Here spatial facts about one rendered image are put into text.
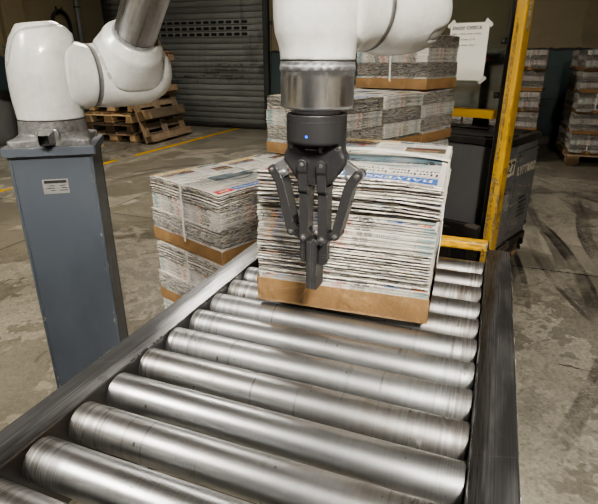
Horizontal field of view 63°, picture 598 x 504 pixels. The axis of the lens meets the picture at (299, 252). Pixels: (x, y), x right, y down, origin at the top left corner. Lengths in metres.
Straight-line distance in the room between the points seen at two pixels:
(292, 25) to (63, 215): 0.91
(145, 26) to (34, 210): 0.51
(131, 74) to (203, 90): 8.34
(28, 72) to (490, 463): 1.18
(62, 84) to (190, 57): 8.50
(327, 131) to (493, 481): 0.42
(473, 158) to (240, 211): 1.77
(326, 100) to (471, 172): 2.45
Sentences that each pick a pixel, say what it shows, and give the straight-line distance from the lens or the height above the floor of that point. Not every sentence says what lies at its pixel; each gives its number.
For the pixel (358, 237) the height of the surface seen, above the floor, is 0.94.
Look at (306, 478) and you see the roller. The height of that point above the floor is 0.80.
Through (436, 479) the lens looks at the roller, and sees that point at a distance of 0.57.
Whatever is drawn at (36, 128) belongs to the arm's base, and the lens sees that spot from 1.34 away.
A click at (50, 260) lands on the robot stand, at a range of 1.40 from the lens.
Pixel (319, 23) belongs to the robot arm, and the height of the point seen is 1.23.
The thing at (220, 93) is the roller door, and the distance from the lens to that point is 9.50.
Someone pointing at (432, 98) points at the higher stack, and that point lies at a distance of 2.38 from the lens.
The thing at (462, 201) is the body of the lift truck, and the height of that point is 0.41.
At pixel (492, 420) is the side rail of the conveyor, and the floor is 0.80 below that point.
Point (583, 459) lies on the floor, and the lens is 1.93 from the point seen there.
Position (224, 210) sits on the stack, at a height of 0.78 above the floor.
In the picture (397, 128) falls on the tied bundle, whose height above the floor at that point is 0.92.
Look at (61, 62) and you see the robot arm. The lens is 1.33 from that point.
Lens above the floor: 1.19
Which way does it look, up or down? 22 degrees down
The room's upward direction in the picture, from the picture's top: straight up
